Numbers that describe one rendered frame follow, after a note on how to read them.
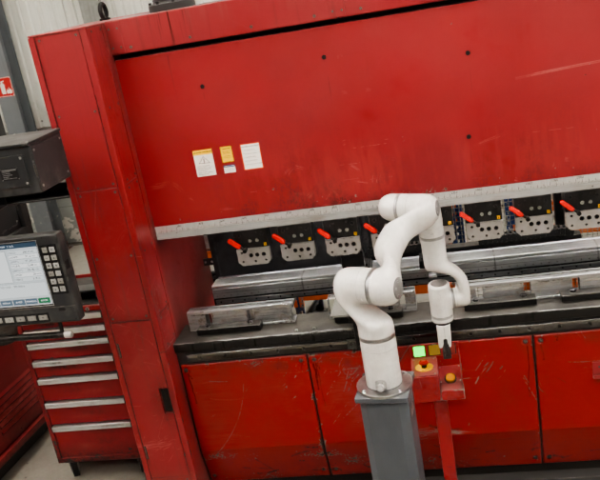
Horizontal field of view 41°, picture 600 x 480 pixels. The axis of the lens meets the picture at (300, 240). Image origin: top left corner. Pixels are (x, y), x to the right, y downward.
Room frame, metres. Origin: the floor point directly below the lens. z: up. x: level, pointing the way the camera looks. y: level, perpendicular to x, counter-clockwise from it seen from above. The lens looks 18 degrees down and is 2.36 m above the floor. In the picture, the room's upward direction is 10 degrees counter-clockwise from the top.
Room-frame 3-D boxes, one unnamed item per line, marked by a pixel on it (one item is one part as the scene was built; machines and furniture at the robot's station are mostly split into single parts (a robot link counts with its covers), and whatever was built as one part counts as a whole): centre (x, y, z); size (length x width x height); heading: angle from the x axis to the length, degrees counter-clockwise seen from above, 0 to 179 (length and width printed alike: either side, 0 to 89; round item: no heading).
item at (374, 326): (2.46, -0.17, 1.30); 0.19 x 0.12 x 0.24; 55
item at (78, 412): (3.99, 1.18, 0.50); 0.50 x 0.50 x 1.00; 78
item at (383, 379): (2.44, -0.20, 1.09); 0.19 x 0.19 x 0.18
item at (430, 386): (2.92, -0.45, 0.75); 0.20 x 0.16 x 0.18; 80
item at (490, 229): (3.22, -0.78, 1.26); 0.15 x 0.09 x 0.17; 78
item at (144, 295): (3.71, 0.71, 1.15); 0.85 x 0.25 x 2.30; 168
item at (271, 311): (3.46, 0.33, 0.92); 0.50 x 0.06 x 0.10; 78
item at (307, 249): (3.39, 0.01, 1.26); 0.15 x 0.09 x 0.17; 78
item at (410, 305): (3.33, -0.27, 0.92); 0.39 x 0.06 x 0.10; 78
